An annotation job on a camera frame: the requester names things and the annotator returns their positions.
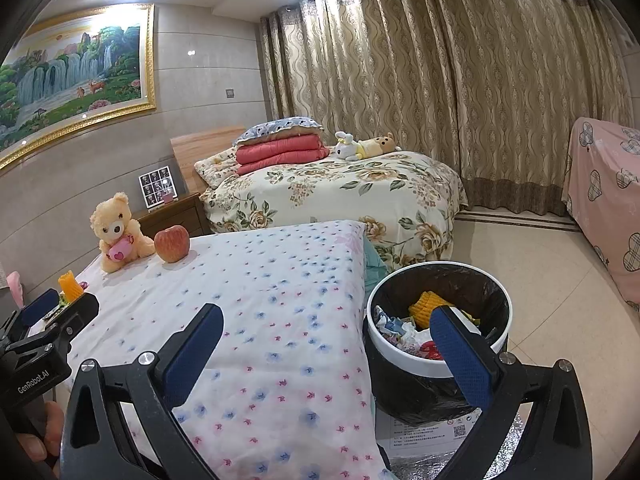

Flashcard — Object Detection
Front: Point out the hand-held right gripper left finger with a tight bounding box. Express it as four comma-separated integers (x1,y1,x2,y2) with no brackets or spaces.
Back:
60,303,225,480

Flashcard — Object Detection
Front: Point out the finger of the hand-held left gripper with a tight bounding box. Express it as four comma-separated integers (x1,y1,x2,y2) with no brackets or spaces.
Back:
29,292,100,343
7,287,60,328

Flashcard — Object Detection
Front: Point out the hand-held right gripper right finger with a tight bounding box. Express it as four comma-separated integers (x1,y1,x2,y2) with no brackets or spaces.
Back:
429,305,594,480

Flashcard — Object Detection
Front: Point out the white plastic bag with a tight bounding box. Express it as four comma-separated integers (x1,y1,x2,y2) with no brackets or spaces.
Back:
387,324,431,357

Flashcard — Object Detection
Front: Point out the yellow foam fruit net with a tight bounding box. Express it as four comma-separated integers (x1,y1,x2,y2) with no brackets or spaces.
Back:
408,291,456,331

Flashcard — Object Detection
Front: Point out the white bin with black liner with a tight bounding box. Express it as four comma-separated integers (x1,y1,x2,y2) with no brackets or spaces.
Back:
365,261,514,429

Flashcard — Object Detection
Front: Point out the blue white wrapper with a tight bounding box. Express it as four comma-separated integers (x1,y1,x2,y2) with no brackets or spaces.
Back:
372,307,406,346

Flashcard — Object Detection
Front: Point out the person's left hand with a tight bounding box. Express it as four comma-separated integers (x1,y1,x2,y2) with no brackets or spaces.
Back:
16,400,66,462

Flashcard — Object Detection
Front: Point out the pink cloth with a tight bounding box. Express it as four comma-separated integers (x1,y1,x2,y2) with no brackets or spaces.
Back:
4,271,25,310

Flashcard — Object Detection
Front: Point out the white flower print bed sheet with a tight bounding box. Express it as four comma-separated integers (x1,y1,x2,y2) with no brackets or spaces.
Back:
65,219,402,480

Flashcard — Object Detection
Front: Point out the cream teddy bear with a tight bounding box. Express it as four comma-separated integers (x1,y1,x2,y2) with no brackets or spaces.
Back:
90,191,157,275

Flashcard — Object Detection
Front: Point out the silver foil mat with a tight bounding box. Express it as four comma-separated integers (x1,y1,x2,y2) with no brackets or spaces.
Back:
390,412,529,480

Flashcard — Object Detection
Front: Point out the red apple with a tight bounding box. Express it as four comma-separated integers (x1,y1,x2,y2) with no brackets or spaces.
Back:
153,225,191,264

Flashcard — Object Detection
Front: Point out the teal cloth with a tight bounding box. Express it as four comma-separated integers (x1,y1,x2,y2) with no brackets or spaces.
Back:
362,240,389,281

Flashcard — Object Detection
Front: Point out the wooden nightstand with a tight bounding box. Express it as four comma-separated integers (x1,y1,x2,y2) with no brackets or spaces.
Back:
135,192,214,241

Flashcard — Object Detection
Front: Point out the floral pillow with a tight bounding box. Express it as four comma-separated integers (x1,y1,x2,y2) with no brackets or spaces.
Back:
194,147,241,189

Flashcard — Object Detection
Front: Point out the wooden headboard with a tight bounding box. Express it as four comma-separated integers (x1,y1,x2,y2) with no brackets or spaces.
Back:
170,126,247,196

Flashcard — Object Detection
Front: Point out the folded red quilt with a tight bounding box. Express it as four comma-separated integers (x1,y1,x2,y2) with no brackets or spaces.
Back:
235,134,331,177

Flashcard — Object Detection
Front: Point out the pink heart print cover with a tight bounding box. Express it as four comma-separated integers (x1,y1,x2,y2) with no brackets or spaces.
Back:
561,116,640,317

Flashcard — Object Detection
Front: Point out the gold framed landscape painting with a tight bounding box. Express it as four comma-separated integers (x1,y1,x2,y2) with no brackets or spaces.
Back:
0,2,157,171

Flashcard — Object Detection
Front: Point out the yellow plush dog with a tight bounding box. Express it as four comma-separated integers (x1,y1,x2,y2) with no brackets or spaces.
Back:
357,132,403,158

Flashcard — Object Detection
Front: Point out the dotted blue pillow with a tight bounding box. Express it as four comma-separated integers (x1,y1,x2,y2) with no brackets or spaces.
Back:
235,117,324,147

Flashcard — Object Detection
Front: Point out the white bunny plush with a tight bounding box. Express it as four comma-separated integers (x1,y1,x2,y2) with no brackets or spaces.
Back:
334,131,364,162

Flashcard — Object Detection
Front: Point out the beige patterned curtain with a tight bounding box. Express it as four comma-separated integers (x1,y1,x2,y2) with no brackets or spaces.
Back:
260,0,637,219

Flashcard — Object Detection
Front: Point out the black photo frame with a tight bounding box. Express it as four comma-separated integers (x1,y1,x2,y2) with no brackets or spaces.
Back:
138,168,179,210

